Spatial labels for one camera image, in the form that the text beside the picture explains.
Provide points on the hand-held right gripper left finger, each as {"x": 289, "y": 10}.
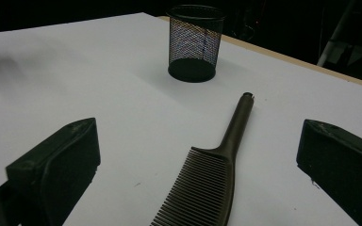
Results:
{"x": 59, "y": 163}

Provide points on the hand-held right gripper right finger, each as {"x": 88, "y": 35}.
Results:
{"x": 342, "y": 166}

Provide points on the dark comb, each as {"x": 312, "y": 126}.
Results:
{"x": 229, "y": 141}

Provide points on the black mesh pen cup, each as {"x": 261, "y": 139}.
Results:
{"x": 192, "y": 70}

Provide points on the white table cover board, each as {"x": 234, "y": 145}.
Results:
{"x": 122, "y": 94}

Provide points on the desk with white legs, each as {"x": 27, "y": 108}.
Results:
{"x": 336, "y": 34}

